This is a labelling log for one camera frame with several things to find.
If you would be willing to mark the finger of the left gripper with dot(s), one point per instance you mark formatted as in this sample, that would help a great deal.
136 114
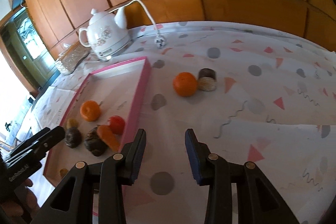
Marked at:
39 144
29 141

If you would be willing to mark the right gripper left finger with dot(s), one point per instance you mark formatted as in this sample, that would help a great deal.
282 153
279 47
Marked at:
72 199

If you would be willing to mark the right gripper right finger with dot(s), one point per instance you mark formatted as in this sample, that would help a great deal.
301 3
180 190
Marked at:
258 200

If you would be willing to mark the dark round mangosteen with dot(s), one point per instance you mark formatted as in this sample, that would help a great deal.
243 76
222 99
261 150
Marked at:
73 137

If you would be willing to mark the yellow round fruit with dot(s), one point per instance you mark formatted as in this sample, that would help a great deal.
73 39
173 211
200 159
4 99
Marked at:
63 172
71 122

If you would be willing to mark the dark brown oval fruit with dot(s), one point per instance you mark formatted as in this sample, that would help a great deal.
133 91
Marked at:
94 144

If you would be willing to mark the orange tangerine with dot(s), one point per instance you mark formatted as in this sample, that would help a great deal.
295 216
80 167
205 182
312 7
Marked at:
90 111
185 84

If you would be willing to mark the orange carrot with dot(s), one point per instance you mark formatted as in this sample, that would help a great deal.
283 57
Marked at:
105 134

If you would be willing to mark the small red tomato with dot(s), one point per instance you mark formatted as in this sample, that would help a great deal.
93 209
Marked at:
116 124

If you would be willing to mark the small dark cut log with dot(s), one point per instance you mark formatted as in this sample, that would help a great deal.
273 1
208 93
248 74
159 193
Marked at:
207 80

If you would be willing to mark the person's left hand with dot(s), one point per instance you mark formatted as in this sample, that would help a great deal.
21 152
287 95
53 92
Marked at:
25 201

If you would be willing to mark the pink shallow box tray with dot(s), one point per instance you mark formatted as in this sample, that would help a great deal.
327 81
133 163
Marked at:
119 89

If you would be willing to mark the woven tissue box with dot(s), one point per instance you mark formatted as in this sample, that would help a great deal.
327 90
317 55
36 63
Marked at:
70 58

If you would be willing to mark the patterned white tablecloth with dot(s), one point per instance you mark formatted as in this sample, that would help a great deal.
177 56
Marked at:
274 104

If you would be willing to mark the wooden door with glass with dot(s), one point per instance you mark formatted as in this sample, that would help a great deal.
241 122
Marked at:
27 49

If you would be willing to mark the white ceramic electric kettle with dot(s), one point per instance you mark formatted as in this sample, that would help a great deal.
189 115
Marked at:
106 33

